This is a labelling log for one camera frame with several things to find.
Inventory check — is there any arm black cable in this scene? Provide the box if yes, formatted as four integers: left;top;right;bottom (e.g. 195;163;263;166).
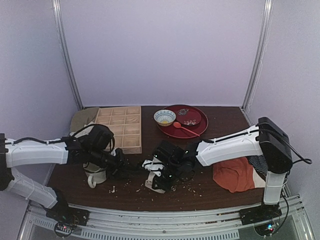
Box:
257;122;313;226
4;123;117;153

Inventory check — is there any orange underwear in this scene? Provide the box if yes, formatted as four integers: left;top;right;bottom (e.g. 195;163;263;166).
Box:
212;157;266;193

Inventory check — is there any red floral small plate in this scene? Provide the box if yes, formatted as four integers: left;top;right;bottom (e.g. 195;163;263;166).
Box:
176;108;202;126

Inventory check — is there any left aluminium frame post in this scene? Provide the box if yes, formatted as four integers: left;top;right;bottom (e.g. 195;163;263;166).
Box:
51;0;84;110

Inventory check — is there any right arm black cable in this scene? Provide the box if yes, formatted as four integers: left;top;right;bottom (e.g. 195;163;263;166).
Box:
257;122;313;226

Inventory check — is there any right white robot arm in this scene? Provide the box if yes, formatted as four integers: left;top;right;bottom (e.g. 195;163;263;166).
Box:
142;117;293;206

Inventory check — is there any olive cloth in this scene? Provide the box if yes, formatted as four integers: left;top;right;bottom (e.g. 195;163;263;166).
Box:
69;107;100;134

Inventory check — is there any striped dark underwear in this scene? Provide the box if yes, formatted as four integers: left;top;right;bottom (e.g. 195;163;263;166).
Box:
247;155;268;175

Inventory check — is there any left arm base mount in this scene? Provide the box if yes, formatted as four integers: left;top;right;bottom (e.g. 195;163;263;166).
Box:
44;200;90;226

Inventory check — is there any red plastic spoon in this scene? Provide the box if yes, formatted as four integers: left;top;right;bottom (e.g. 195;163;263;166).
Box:
173;121;200;137

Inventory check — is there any wooden compartment tray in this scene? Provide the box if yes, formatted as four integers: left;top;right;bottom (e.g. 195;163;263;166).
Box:
95;106;142;155

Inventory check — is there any blue patterned bowl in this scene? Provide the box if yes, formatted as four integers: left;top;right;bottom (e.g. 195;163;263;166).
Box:
153;109;176;127

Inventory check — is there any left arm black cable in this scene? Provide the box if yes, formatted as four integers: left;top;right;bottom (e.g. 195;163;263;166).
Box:
4;123;117;153

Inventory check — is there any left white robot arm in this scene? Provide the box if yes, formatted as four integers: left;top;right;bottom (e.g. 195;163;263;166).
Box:
0;123;139;211

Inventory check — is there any beige underwear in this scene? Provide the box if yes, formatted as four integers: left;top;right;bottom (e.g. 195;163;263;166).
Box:
142;159;166;194

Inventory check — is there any round red tray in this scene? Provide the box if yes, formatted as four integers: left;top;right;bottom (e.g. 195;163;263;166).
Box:
158;104;209;139

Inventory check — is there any white ceramic mug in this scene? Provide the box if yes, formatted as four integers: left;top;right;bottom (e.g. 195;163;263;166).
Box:
82;162;107;189

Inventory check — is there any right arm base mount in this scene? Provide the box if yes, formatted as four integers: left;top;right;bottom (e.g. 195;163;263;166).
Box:
239;202;282;226

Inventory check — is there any right aluminium frame post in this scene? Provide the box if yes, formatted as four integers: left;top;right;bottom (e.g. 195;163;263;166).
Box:
241;0;274;113

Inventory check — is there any aluminium frame post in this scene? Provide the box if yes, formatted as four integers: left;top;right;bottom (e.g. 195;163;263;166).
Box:
51;0;84;110
241;0;274;113

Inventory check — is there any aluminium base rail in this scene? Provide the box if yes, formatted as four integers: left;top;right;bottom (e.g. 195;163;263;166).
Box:
18;193;315;240

